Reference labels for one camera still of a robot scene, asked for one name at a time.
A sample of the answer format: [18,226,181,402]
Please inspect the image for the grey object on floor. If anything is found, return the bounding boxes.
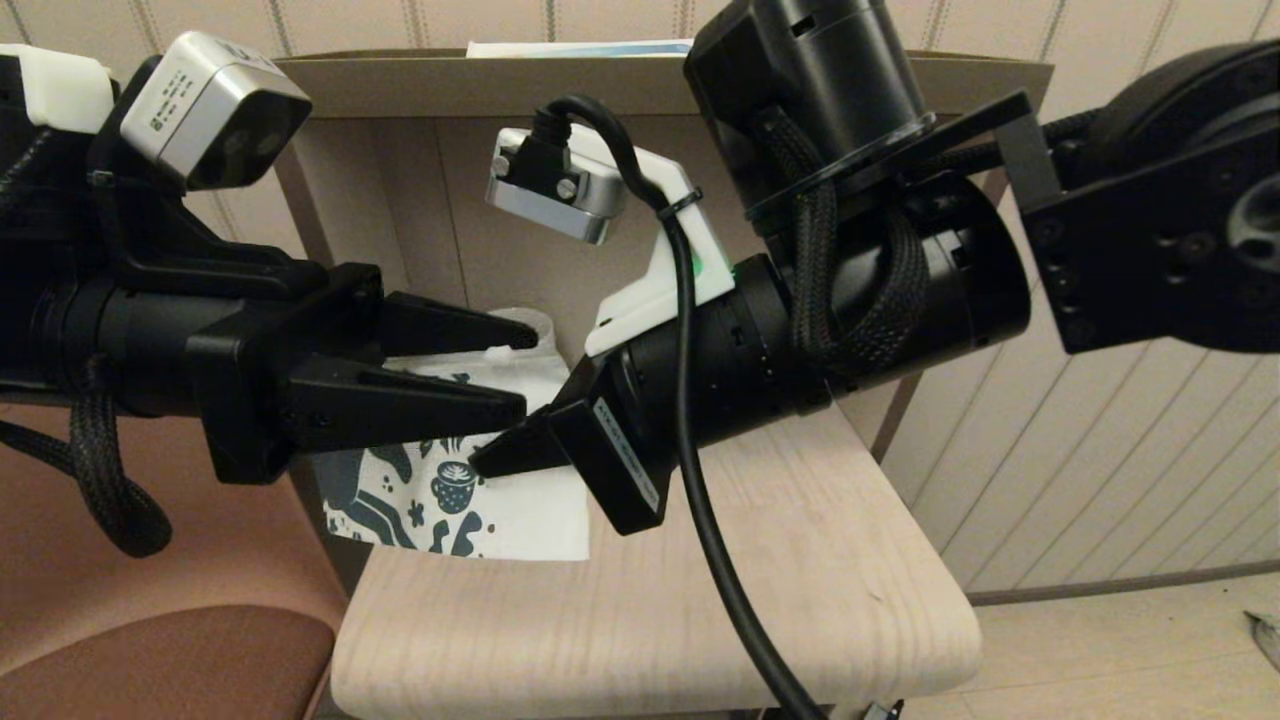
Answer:
[1245,612,1280,673]

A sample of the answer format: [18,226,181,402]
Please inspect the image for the beige wooden shelf table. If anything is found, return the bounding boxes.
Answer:
[275,48,1053,720]

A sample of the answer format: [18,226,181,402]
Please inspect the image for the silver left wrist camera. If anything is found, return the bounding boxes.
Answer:
[120,30,313,191]

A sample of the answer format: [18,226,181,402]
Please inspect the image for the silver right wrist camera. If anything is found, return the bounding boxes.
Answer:
[486,127,629,246]

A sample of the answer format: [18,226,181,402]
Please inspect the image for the black right camera cable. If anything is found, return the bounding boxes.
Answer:
[510,95,831,720]

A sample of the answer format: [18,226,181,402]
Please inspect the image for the black braided cable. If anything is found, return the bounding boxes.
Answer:
[760,105,931,376]
[0,360,173,559]

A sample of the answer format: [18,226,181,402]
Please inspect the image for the white horse-print zipper pouch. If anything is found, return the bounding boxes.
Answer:
[318,345,591,561]

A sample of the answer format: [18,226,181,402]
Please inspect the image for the white blue toothpaste box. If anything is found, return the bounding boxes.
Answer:
[465,37,696,58]

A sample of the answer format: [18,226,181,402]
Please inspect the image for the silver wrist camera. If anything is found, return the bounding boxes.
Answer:
[486,127,629,246]
[120,30,313,191]

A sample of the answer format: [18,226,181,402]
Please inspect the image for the white ribbed ceramic mug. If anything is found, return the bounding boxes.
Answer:
[505,307,558,346]

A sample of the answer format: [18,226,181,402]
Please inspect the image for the brown wall baseboard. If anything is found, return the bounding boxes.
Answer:
[968,560,1280,608]

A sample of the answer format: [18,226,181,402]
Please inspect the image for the white right camera bracket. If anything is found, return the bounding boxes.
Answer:
[497,127,736,358]

